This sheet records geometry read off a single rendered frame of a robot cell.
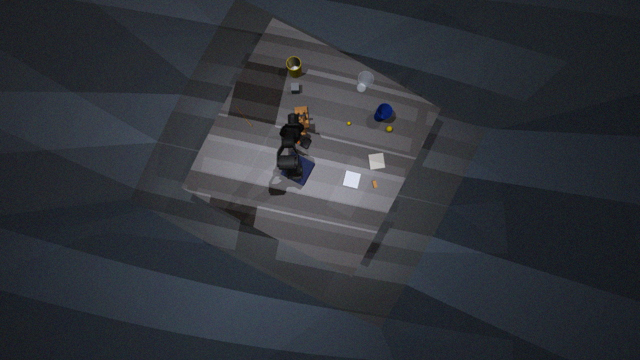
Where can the orange wooden catapult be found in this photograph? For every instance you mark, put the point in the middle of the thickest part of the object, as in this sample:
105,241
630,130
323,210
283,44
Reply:
302,117

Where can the dark blue cup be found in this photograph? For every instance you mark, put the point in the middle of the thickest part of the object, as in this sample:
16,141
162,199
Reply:
383,112

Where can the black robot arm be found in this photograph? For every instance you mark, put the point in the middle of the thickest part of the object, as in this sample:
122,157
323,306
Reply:
290,163

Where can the white flat square slab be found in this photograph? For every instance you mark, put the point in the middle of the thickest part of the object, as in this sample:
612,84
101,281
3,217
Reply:
376,161
351,179

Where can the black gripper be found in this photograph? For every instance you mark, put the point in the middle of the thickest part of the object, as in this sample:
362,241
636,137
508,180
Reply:
305,141

